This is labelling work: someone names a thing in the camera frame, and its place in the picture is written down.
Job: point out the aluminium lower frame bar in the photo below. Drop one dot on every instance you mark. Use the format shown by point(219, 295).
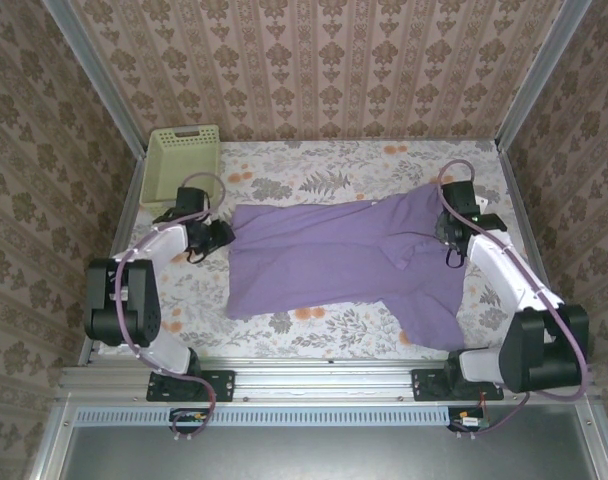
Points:
point(49, 440)
point(604, 440)

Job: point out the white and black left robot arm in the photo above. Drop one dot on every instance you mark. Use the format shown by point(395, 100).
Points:
point(164, 245)

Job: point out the green plastic basket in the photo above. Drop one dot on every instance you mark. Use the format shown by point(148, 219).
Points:
point(179, 170)

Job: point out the purple t-shirt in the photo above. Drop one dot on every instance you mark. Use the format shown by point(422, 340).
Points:
point(334, 260)

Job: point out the floral tablecloth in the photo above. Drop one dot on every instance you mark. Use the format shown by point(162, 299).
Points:
point(334, 330)

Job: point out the small circuit board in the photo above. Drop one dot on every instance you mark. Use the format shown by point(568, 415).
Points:
point(189, 417)
point(471, 421)

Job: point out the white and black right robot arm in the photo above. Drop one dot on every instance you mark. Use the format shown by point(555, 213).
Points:
point(504, 270)

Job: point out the aluminium mounting rail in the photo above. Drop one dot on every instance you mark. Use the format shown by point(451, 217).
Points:
point(324, 380)

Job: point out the grey metal panel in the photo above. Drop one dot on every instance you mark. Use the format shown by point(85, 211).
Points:
point(324, 455)

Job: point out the aluminium frame post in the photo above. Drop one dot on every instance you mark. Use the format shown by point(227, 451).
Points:
point(99, 80)
point(544, 80)

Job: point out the aluminium table side rail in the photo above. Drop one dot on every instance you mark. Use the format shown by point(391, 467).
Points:
point(129, 210)
point(525, 220)

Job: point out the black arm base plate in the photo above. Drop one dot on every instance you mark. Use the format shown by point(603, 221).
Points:
point(426, 385)
point(219, 385)

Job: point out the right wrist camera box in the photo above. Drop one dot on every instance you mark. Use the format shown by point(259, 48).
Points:
point(482, 201)

